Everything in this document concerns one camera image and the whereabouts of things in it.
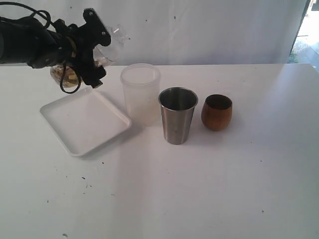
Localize round wooden cup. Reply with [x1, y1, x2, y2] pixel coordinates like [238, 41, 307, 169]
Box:
[201, 94, 233, 131]

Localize brown wooden blocks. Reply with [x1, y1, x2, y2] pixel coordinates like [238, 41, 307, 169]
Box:
[51, 58, 103, 88]

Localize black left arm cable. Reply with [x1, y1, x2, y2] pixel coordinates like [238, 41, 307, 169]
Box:
[0, 1, 82, 95]

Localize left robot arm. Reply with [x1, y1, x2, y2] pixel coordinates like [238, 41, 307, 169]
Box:
[0, 8, 111, 89]

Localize clear plastic shaker lid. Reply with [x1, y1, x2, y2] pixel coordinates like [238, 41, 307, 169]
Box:
[99, 25, 128, 66]

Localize white backdrop sheet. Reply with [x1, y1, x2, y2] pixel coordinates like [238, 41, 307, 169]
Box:
[0, 0, 307, 65]

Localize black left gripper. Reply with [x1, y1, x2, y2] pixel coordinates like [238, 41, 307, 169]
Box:
[52, 8, 111, 89]

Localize translucent white plastic cup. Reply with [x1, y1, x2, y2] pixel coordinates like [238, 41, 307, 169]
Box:
[120, 63, 161, 126]

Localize clear plastic shaker cup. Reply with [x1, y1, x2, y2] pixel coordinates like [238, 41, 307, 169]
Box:
[49, 48, 120, 88]

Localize white rectangular tray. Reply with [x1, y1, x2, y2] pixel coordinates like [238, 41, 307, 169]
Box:
[40, 88, 132, 157]

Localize stainless steel cup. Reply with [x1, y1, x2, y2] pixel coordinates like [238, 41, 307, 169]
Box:
[158, 87, 198, 145]

